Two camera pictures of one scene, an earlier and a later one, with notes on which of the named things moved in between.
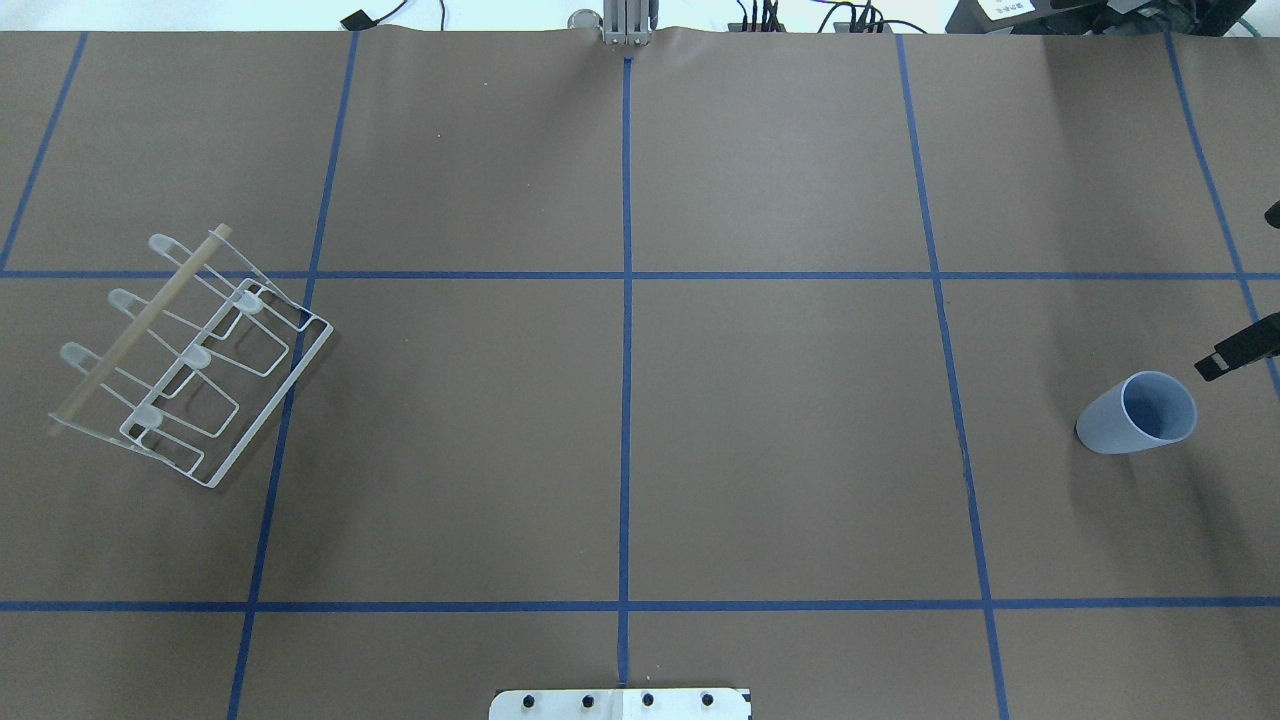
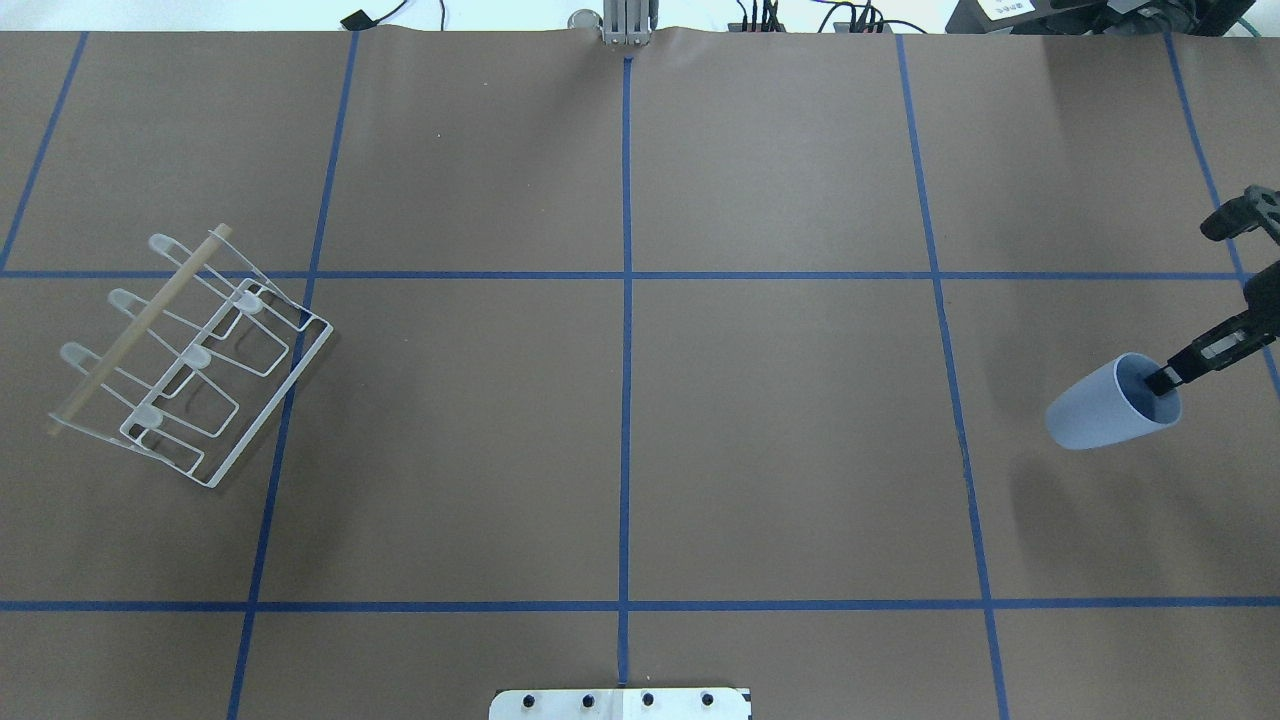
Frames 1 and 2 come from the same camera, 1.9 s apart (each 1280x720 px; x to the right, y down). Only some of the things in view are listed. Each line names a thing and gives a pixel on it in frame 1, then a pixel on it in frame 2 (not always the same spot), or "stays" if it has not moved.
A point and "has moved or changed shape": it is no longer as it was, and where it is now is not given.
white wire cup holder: (197, 368) stays
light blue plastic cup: (1145, 410) has moved or changed shape
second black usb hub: (844, 27) stays
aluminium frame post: (626, 21) stays
